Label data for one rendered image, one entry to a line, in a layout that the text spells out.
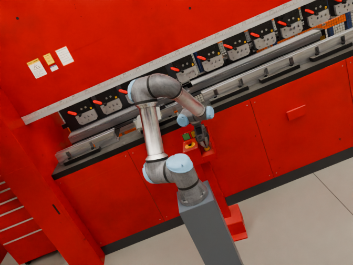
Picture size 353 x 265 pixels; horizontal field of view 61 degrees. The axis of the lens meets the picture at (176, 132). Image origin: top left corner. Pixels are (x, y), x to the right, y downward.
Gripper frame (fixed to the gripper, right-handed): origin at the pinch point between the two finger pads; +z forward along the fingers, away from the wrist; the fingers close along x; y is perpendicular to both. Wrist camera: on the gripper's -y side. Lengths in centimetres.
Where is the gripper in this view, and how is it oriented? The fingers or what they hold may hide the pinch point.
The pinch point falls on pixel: (206, 146)
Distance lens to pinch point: 200.2
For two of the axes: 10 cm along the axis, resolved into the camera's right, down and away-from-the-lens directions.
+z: 3.8, 8.0, 4.7
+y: 0.0, -5.0, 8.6
